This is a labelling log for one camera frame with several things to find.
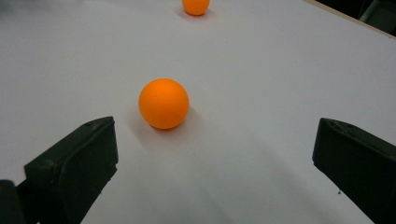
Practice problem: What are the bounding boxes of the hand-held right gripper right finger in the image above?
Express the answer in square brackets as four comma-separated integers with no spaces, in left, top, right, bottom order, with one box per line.
[312,117,396,224]

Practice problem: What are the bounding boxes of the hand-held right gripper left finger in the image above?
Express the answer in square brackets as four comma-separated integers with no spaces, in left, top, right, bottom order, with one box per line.
[17,116,120,224]

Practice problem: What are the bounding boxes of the dark grey blurred object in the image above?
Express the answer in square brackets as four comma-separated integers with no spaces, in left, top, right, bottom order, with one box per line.
[358,0,396,35]

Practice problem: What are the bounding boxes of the orange table tennis ball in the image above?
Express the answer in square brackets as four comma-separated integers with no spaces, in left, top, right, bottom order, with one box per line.
[181,0,211,17]
[137,77,191,131]

